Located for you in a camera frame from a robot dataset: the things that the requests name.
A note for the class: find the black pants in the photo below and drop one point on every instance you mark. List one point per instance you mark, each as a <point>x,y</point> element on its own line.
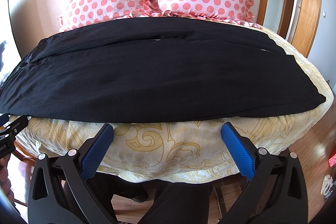
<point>158,70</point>

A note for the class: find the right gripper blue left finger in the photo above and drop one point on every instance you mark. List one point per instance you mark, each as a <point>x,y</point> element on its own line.
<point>93,150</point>

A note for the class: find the yellow patterned bed quilt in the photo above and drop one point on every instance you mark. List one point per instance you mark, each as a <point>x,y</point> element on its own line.
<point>191,152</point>

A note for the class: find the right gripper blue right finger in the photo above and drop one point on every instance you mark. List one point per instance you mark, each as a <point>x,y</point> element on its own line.
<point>241,149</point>

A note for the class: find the wooden door frame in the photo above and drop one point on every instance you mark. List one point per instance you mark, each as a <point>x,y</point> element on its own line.
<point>305,3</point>

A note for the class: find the person's black trouser legs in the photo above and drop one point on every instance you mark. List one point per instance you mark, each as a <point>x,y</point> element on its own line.
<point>173,202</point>

